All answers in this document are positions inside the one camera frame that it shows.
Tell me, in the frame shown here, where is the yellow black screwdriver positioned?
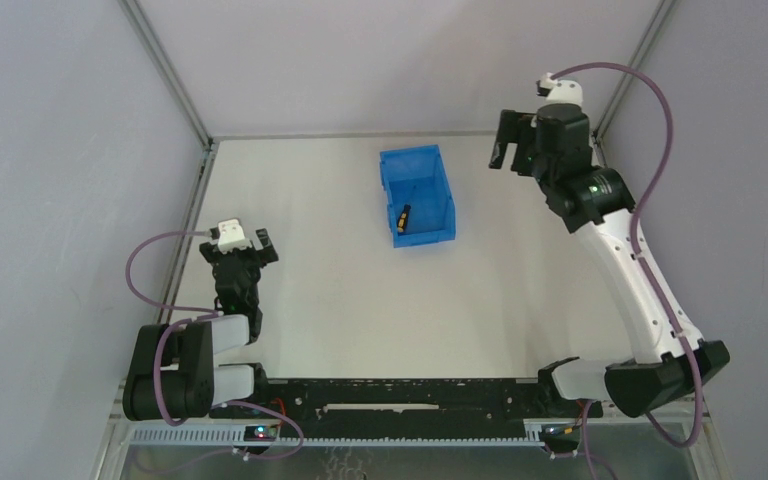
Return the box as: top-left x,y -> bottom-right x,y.
396,185 -> 417,235

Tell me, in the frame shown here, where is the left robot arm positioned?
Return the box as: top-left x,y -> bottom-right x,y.
122,221 -> 279,426

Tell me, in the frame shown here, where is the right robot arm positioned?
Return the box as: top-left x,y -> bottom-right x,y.
489,104 -> 730,417

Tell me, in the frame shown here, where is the blue plastic bin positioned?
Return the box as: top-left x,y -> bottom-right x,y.
379,144 -> 456,248

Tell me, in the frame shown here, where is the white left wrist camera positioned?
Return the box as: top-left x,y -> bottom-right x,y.
209,218 -> 252,253

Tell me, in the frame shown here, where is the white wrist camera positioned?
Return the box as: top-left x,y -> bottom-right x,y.
536,73 -> 583,107
209,218 -> 252,253

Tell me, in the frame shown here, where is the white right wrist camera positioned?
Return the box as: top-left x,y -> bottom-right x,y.
536,73 -> 583,107

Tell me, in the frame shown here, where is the aluminium frame right rail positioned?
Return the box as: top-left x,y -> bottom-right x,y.
592,0 -> 680,144

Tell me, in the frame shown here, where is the aluminium frame rail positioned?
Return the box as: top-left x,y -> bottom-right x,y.
592,0 -> 680,144
118,1 -> 215,304

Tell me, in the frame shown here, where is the aluminium frame left rail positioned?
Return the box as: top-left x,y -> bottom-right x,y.
118,1 -> 215,304

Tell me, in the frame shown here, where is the grey slotted cable duct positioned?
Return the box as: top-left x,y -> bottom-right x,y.
130,422 -> 543,447

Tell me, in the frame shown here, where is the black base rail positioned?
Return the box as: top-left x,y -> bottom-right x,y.
209,378 -> 584,434

